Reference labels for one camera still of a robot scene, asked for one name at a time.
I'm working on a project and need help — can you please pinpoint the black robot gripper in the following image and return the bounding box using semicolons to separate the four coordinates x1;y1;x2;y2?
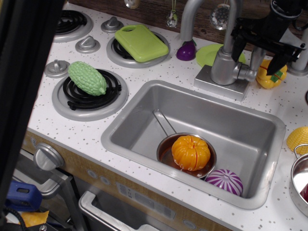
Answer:
231;16;306;75

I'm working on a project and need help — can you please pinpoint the silver faucet lever handle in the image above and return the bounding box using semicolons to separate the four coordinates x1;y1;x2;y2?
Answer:
232;46;266;82

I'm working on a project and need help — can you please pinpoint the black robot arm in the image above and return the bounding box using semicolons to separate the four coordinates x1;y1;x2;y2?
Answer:
231;0;308;75

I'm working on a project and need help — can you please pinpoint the yellow toy bell pepper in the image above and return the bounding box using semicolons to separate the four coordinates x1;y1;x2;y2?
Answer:
256;59;287;89

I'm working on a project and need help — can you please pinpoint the silver toy faucet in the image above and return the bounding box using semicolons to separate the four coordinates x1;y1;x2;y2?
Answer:
180;0;251;102

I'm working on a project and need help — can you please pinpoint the hanging crystal ball ornament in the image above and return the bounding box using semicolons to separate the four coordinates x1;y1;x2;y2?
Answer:
209;3;230;30

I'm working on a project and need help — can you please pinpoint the green toy plate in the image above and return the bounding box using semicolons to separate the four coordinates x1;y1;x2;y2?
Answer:
195;43;247;67

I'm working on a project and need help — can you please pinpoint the purple toy eggplant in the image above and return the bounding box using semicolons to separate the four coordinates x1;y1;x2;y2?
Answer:
176;40;196;61

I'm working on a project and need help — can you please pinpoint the grey toy sink basin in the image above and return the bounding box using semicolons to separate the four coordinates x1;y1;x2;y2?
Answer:
101;80;285;209

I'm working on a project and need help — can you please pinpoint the hanging glass fruit ornament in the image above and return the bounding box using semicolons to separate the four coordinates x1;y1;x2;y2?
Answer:
166;0;178;28

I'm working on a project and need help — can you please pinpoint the yellow toy corn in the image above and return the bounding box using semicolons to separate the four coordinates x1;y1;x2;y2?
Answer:
286;126;308;151

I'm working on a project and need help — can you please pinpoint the green toy cutting board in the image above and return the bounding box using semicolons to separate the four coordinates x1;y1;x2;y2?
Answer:
115;24;169;62

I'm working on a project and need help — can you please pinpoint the orange toy pumpkin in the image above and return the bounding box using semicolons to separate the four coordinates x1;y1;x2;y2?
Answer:
171;135;211;171

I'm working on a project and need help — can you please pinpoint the steel pot at right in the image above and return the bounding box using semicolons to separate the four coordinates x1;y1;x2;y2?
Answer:
289;144;308;217

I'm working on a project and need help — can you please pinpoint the purple striped toy onion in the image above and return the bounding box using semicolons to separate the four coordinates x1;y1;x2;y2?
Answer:
205;169;244;196

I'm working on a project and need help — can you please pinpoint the small steel saucepan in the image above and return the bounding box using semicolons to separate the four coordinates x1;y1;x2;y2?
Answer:
153;109;217;179

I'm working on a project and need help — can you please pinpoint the back right stove burner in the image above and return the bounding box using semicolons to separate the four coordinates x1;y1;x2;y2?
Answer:
106;37;170;69

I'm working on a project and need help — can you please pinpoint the silver stove knob back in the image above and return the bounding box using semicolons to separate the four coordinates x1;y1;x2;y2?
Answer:
101;16;124;33

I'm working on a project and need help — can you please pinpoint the silver stove knob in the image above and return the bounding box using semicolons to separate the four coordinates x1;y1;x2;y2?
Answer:
44;59;70;78
101;16;124;33
75;36;101;54

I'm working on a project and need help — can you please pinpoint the front black stove burner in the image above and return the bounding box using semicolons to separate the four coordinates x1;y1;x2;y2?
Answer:
52;69;128;122

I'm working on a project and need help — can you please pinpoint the silver stove knob middle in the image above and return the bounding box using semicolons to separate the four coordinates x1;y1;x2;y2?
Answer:
75;36;101;54

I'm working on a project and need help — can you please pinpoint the green toy bitter gourd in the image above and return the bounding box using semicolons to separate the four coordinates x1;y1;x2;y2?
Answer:
68;61;107;96

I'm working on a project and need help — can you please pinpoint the back left stove burner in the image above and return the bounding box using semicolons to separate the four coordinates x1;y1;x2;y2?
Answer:
53;10;93;43

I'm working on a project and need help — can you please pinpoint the silver stove knob left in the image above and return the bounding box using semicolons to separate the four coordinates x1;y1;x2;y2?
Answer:
44;59;70;78

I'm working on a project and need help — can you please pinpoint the black foreground pole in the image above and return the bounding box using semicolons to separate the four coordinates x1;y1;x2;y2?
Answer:
0;0;64;207

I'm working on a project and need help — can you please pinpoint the silver oven front knob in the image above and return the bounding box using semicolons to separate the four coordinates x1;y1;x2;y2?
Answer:
33;142;65;171

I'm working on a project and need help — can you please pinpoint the blue clamp tool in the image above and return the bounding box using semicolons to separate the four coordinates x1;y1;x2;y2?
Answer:
5;180;42;212

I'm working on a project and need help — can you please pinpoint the yellow cloth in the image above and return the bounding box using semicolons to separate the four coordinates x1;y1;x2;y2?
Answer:
19;210;49;228

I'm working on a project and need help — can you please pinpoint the silver post at right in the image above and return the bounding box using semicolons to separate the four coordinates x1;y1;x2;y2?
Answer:
287;49;308;77

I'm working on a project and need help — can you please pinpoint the silver dishwasher door handle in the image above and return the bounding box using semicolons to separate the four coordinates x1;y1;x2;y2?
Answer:
78;191;172;231

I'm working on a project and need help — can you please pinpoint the silver oven door handle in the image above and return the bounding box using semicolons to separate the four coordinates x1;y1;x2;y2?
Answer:
13;149;74;200

